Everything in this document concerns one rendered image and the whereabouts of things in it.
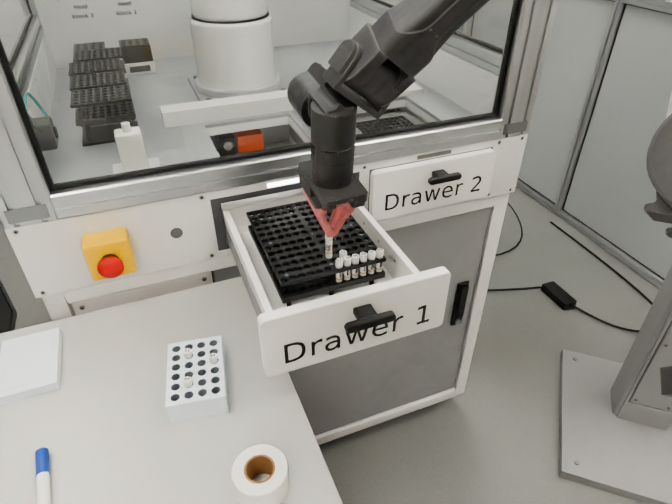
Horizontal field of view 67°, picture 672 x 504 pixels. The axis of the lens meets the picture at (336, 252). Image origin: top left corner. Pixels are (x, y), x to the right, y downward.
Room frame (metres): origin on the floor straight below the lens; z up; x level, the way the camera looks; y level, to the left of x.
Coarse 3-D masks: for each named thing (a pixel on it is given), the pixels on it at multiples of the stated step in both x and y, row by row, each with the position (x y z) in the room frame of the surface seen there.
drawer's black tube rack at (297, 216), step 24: (264, 216) 0.78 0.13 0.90; (288, 216) 0.78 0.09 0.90; (312, 216) 0.78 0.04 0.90; (264, 240) 0.71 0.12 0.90; (288, 240) 0.71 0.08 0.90; (312, 240) 0.71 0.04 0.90; (336, 240) 0.71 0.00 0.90; (360, 240) 0.71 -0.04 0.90; (288, 264) 0.65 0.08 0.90; (312, 264) 0.64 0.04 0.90; (288, 288) 0.61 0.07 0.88; (312, 288) 0.62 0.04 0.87; (336, 288) 0.62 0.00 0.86
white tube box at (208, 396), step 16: (176, 352) 0.55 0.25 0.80; (192, 352) 0.55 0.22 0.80; (208, 352) 0.55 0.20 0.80; (224, 352) 0.58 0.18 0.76; (176, 368) 0.52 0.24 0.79; (192, 368) 0.52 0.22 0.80; (208, 368) 0.52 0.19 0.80; (224, 368) 0.53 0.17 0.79; (176, 384) 0.49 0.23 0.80; (192, 384) 0.49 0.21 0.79; (208, 384) 0.48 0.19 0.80; (224, 384) 0.48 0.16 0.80; (176, 400) 0.47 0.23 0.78; (192, 400) 0.46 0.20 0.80; (208, 400) 0.46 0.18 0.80; (224, 400) 0.46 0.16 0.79; (176, 416) 0.45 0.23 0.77; (192, 416) 0.45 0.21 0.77
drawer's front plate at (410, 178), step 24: (384, 168) 0.92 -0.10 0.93; (408, 168) 0.92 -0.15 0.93; (432, 168) 0.94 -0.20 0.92; (456, 168) 0.96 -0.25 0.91; (480, 168) 0.99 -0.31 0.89; (384, 192) 0.90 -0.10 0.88; (408, 192) 0.92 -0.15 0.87; (432, 192) 0.94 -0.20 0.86; (480, 192) 0.99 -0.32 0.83; (384, 216) 0.90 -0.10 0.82
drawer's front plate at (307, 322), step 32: (384, 288) 0.55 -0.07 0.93; (416, 288) 0.56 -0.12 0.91; (448, 288) 0.59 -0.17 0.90; (288, 320) 0.49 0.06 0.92; (320, 320) 0.51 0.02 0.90; (352, 320) 0.53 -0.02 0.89; (416, 320) 0.57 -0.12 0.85; (288, 352) 0.49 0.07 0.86; (320, 352) 0.51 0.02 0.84; (352, 352) 0.53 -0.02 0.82
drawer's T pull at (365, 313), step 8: (368, 304) 0.53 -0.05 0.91; (360, 312) 0.52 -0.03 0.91; (368, 312) 0.52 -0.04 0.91; (384, 312) 0.52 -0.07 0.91; (392, 312) 0.52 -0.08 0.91; (360, 320) 0.50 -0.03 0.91; (368, 320) 0.50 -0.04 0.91; (376, 320) 0.50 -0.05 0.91; (384, 320) 0.51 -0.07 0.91; (392, 320) 0.51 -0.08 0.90; (344, 328) 0.49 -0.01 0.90; (352, 328) 0.49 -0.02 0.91; (360, 328) 0.49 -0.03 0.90
